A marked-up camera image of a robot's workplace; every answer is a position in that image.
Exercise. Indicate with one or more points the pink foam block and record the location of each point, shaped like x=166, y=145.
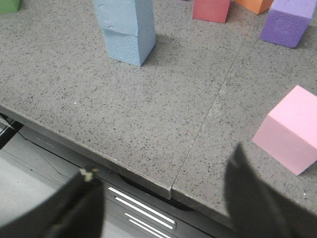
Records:
x=289, y=131

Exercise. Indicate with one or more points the smooth orange foam block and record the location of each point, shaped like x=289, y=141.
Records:
x=255, y=6

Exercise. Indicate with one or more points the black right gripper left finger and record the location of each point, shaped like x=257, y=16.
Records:
x=75, y=211

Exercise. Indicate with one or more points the textured purple foam block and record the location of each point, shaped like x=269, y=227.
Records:
x=287, y=21

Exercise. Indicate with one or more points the smooth red foam block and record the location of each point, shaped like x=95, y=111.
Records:
x=211, y=10

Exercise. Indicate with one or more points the grey drawer cabinet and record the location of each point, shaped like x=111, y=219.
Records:
x=149, y=215

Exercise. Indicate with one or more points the green foam block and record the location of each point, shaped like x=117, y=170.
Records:
x=8, y=6

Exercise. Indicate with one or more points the smooth light blue foam block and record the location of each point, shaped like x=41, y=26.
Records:
x=129, y=17

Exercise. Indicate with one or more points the textured light blue foam block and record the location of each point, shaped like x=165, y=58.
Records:
x=129, y=48

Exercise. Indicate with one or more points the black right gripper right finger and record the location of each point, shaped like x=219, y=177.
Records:
x=256, y=210

